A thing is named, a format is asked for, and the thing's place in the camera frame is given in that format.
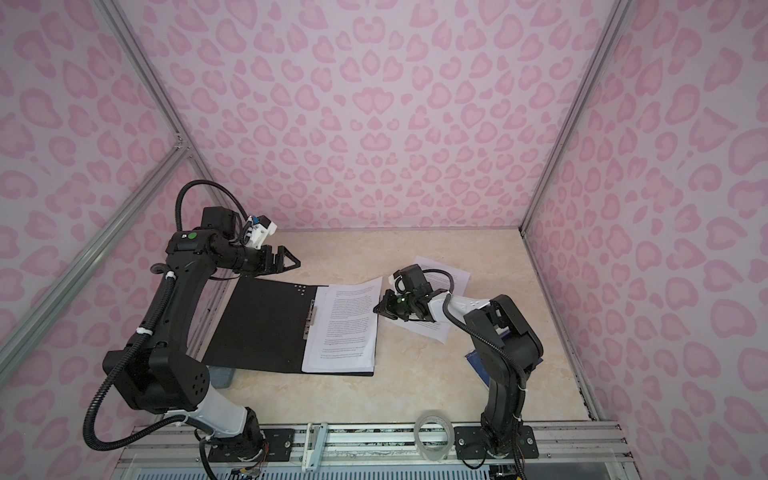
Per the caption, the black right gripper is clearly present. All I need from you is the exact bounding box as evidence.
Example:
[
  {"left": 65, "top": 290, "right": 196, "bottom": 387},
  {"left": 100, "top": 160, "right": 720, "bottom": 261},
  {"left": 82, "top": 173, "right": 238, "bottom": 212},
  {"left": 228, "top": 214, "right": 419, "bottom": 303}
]
[{"left": 371, "top": 289, "right": 419, "bottom": 322}]

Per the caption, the printed paper sheet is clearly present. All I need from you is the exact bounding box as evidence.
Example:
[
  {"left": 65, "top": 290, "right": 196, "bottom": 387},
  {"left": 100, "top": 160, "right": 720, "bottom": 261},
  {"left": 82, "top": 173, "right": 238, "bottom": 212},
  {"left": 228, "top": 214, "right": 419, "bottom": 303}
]
[
  {"left": 301, "top": 277, "right": 382, "bottom": 376},
  {"left": 389, "top": 256, "right": 470, "bottom": 344}
]

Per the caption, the white folder with black inside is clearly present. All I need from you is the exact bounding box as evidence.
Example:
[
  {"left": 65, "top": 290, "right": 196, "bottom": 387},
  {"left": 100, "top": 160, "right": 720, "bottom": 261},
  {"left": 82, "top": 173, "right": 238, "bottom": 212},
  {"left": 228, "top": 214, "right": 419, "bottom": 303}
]
[{"left": 201, "top": 275, "right": 380, "bottom": 377}]

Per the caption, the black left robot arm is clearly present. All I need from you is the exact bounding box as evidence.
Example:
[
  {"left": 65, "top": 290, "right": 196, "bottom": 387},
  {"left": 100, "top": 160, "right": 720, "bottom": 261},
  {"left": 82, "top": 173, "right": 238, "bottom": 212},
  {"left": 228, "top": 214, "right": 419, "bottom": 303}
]
[{"left": 82, "top": 207, "right": 301, "bottom": 461}]

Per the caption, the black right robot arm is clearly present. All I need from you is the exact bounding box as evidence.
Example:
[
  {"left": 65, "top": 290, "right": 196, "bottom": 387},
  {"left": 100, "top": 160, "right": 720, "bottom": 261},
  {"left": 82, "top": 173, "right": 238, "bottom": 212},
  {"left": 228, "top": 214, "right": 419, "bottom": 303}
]
[{"left": 373, "top": 289, "right": 544, "bottom": 457}]

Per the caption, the silver metal folder clip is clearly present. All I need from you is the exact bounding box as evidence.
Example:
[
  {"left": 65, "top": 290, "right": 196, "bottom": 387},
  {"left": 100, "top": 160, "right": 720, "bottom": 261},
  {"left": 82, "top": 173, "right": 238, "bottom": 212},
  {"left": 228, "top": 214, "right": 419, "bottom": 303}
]
[{"left": 303, "top": 299, "right": 317, "bottom": 341}]

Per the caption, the blue booklet with yellow label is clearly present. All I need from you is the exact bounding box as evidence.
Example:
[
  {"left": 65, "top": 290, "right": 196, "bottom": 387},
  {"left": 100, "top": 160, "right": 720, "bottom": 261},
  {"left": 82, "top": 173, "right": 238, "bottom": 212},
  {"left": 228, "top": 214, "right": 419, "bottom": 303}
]
[{"left": 465, "top": 351, "right": 490, "bottom": 387}]

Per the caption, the grey sponge block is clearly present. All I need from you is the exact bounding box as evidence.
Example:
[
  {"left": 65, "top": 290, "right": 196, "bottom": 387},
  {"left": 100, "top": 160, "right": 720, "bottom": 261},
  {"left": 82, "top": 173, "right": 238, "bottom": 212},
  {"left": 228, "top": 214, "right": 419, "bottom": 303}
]
[{"left": 208, "top": 366, "right": 236, "bottom": 389}]

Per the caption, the clear tape roll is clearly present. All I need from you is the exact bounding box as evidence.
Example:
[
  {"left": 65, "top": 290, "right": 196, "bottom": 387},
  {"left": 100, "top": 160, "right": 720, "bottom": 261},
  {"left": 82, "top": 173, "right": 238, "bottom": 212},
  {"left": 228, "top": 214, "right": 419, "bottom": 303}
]
[{"left": 413, "top": 410, "right": 455, "bottom": 462}]

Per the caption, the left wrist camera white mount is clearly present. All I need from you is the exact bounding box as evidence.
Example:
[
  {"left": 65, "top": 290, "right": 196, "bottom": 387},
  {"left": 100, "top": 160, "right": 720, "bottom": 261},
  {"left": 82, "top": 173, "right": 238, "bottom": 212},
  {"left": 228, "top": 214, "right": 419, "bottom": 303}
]
[{"left": 241, "top": 215, "right": 277, "bottom": 250}]

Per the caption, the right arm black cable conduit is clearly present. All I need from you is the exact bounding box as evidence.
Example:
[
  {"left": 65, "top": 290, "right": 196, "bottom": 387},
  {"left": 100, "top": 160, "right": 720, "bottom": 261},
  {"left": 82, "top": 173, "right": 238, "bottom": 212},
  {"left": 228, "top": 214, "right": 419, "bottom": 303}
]
[{"left": 419, "top": 268, "right": 529, "bottom": 480}]

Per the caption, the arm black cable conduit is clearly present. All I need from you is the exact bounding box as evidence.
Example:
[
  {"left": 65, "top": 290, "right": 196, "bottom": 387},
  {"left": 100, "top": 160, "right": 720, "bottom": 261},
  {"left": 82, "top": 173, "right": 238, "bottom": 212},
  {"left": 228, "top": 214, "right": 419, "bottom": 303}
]
[
  {"left": 419, "top": 268, "right": 529, "bottom": 480},
  {"left": 82, "top": 179, "right": 250, "bottom": 452}
]

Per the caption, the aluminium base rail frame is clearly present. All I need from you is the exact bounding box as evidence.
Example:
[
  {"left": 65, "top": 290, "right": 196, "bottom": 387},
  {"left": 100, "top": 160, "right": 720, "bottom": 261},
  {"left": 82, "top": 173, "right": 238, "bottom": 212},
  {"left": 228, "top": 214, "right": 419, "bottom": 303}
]
[{"left": 111, "top": 421, "right": 640, "bottom": 479}]

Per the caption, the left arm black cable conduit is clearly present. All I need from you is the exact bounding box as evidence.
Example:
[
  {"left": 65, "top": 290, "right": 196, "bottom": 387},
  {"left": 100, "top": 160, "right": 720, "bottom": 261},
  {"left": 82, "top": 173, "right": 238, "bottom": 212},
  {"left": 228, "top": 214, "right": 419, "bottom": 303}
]
[{"left": 82, "top": 179, "right": 250, "bottom": 452}]

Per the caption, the diagonal aluminium frame bar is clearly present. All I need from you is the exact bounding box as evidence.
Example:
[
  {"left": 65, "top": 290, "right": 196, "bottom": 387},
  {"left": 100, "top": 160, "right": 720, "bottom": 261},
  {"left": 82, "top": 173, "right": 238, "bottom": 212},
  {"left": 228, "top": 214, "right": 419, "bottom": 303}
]
[{"left": 1, "top": 142, "right": 189, "bottom": 384}]

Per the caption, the left back aluminium corner post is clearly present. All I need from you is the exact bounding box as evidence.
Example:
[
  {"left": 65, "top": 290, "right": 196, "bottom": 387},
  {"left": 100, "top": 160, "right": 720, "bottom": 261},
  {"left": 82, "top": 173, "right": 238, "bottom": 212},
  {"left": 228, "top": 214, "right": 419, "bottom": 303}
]
[{"left": 92, "top": 1, "right": 215, "bottom": 208}]

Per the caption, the aluminium corner post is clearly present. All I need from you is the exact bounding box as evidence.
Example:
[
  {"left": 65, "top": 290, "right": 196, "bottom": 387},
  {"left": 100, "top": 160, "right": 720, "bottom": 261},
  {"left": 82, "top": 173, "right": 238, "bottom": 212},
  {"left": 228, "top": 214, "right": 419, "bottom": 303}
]
[
  {"left": 519, "top": 0, "right": 636, "bottom": 239},
  {"left": 92, "top": 1, "right": 215, "bottom": 208}
]

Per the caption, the right back aluminium corner post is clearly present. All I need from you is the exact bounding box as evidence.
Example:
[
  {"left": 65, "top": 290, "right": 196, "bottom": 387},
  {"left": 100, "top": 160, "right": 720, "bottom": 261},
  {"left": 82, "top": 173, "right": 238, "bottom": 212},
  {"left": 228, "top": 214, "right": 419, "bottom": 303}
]
[{"left": 519, "top": 0, "right": 636, "bottom": 239}]

